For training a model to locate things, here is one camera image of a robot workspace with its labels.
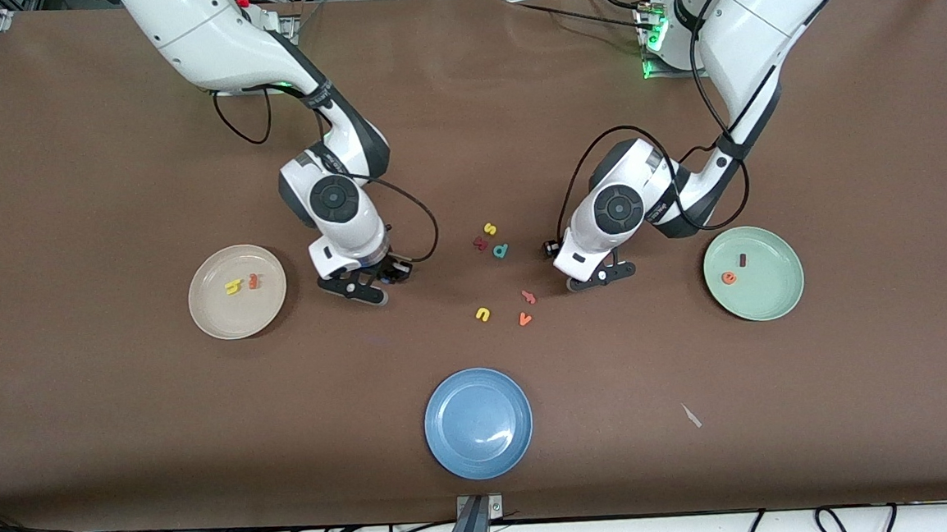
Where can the beige brown plate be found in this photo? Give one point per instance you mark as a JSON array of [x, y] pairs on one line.
[[230, 314]]

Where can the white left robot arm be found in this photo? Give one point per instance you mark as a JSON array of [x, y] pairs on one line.
[[763, 26]]

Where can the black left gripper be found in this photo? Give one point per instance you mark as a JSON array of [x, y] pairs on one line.
[[552, 249]]

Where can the teal foam letter p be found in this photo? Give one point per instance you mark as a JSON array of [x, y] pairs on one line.
[[501, 251]]

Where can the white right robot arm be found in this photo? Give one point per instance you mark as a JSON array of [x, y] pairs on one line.
[[213, 35]]

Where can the pink foam letter f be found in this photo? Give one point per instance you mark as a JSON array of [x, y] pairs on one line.
[[529, 297]]

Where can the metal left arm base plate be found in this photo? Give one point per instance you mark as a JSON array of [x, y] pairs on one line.
[[655, 74]]

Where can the blue plate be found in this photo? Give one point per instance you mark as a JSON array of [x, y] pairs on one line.
[[478, 424]]

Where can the yellow foam letter h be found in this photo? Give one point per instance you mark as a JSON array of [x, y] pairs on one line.
[[234, 288]]

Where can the small white paper scrap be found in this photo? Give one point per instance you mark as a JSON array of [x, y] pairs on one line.
[[691, 415]]

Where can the orange foam letter v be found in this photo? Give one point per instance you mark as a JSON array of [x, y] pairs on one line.
[[525, 323]]

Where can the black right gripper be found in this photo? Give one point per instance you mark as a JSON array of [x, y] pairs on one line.
[[391, 267]]

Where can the yellow foam letter u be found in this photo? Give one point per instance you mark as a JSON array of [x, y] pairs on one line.
[[481, 318]]

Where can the green plate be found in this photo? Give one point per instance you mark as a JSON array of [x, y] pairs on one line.
[[763, 289]]

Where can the dark red foam letter x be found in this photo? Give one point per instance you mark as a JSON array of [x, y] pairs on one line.
[[480, 244]]

